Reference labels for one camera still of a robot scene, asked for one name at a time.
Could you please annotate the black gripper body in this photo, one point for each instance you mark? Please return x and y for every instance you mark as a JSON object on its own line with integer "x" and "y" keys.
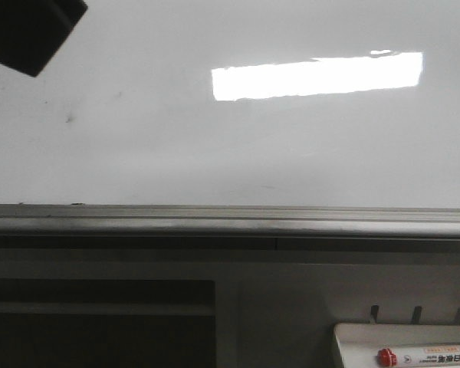
{"x": 31, "y": 32}

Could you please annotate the white whiteboard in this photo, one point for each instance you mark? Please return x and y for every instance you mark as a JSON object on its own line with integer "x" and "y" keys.
{"x": 309, "y": 103}

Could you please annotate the left metal tray hook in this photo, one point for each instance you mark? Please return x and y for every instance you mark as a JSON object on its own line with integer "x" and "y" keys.
{"x": 374, "y": 310}

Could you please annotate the white marker tray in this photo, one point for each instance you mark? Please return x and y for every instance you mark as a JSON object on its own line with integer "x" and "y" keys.
{"x": 357, "y": 345}

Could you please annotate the middle metal tray hook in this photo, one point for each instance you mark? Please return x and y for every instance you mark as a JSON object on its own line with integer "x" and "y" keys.
{"x": 416, "y": 315}

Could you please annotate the red-capped white marker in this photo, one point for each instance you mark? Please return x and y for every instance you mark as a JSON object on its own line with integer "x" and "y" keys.
{"x": 417, "y": 356}

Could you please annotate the grey aluminium whiteboard frame rail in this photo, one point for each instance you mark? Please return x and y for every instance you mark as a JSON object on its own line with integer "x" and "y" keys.
{"x": 228, "y": 220}

